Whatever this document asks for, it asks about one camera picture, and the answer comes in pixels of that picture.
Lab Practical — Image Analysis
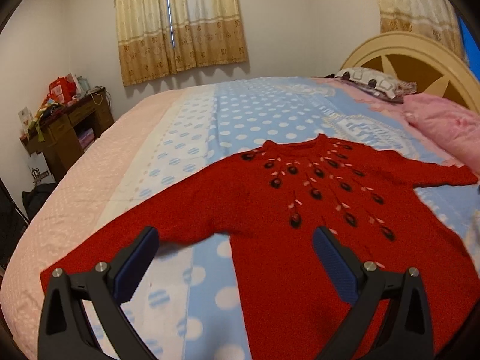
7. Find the red embroidered knit sweater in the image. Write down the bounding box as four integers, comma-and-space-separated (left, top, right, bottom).
57, 135, 479, 359

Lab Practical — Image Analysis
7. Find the pink patterned bed cover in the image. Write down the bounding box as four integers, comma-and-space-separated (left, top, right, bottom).
1, 89, 186, 359

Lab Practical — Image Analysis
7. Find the black folding chair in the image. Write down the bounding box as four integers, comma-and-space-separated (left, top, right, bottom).
0, 180, 29, 270

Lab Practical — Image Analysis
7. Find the blue polka dot bed blanket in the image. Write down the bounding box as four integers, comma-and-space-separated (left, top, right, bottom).
115, 78, 479, 359

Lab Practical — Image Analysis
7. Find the black bag on floor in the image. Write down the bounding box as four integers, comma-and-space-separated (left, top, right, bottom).
22, 183, 57, 221

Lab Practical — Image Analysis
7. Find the white printed paper bag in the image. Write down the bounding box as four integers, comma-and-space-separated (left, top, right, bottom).
28, 153, 55, 187

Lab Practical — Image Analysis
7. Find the dark wooden desk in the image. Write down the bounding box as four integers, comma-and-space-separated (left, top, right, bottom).
20, 87, 114, 182

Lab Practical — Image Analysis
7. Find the pink fluffy pillow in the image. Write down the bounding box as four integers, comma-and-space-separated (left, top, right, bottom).
403, 94, 480, 172

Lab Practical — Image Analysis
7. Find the colourful cloth on desk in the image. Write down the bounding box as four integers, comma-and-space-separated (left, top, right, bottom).
27, 97, 64, 142

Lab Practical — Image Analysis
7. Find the red gift bag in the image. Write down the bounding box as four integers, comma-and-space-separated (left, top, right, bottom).
49, 76, 77, 105

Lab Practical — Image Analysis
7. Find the grey white patterned pillow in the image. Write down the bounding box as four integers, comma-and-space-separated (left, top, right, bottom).
332, 67, 417, 103

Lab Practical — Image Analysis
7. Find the cream wooden headboard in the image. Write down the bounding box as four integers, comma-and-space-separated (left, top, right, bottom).
342, 32, 479, 113

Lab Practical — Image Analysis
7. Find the beige floral window curtain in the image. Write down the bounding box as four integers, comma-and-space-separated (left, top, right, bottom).
114, 0, 248, 87

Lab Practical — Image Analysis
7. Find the beige curtain at right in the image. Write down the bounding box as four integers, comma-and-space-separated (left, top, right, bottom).
377, 0, 465, 59

